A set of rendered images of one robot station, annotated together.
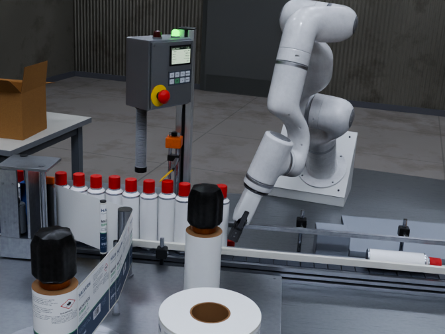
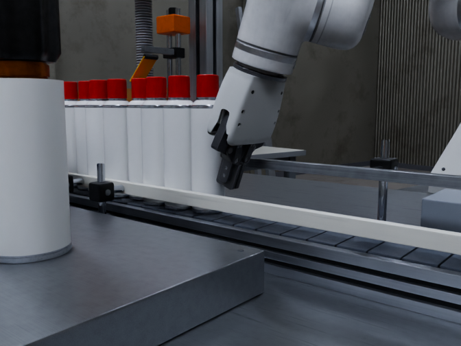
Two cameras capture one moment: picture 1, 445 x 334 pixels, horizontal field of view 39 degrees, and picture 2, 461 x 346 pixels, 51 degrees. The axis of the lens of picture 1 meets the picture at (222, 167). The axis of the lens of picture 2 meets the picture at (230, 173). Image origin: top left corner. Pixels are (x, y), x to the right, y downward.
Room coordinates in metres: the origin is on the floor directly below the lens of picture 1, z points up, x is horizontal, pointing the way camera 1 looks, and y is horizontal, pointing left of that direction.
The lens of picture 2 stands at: (1.07, -0.45, 1.04)
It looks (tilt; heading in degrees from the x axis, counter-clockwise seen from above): 8 degrees down; 35
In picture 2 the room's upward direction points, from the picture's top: straight up
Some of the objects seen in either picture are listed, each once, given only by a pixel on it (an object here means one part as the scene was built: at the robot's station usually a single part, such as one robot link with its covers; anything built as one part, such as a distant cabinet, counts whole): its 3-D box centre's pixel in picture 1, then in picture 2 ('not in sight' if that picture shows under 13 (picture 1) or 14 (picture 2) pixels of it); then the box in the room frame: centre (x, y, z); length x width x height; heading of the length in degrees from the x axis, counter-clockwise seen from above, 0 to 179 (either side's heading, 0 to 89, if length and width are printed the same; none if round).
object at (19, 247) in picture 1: (32, 206); not in sight; (1.61, 0.52, 1.01); 0.14 x 0.13 x 0.26; 85
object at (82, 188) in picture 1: (79, 207); not in sight; (1.69, 0.41, 0.98); 0.05 x 0.05 x 0.20
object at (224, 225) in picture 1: (219, 219); (208, 143); (1.66, 0.00, 0.98); 0.05 x 0.05 x 0.20
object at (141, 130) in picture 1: (141, 137); (144, 31); (1.78, 0.24, 1.18); 0.04 x 0.04 x 0.21
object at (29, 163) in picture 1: (30, 162); not in sight; (1.60, 0.52, 1.14); 0.14 x 0.11 x 0.01; 85
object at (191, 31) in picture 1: (183, 141); (205, 37); (1.81, 0.12, 1.16); 0.04 x 0.04 x 0.67; 85
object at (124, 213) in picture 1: (124, 242); not in sight; (1.48, 0.24, 0.97); 0.05 x 0.05 x 0.19
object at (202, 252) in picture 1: (203, 244); (22, 115); (1.38, 0.04, 1.03); 0.09 x 0.09 x 0.30
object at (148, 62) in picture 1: (160, 71); not in sight; (1.76, 0.19, 1.38); 0.17 x 0.10 x 0.19; 140
